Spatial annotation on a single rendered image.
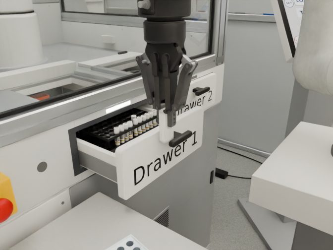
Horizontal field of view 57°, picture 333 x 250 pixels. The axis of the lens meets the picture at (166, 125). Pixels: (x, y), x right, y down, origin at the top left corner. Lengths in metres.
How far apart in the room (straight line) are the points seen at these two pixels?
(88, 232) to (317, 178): 0.48
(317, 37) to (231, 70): 1.65
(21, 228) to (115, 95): 0.34
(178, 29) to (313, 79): 0.40
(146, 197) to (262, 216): 1.03
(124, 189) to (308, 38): 0.55
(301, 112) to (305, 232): 0.79
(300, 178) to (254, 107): 1.75
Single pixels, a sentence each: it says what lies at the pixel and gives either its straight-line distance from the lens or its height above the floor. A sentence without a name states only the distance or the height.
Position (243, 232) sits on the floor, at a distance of 1.79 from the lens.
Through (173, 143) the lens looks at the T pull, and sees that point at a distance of 0.61.
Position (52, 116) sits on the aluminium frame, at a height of 0.97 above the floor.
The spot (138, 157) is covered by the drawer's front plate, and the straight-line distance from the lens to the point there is 0.60.
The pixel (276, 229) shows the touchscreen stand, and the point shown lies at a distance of 1.80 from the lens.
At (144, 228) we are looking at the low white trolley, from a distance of 0.64.
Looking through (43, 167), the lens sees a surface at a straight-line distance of 0.65.
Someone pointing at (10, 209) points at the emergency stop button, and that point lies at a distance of 0.56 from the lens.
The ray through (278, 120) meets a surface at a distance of 2.38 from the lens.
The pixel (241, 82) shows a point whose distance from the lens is 2.41.
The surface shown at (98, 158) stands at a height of 0.87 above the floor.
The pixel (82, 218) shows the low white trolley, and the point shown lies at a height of 0.76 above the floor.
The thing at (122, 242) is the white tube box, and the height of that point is 0.80.
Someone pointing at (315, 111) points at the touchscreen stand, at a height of 0.68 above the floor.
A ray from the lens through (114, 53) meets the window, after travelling 0.73.
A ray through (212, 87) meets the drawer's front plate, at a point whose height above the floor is 0.88.
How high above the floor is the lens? 1.19
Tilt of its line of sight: 24 degrees down
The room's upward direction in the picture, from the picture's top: straight up
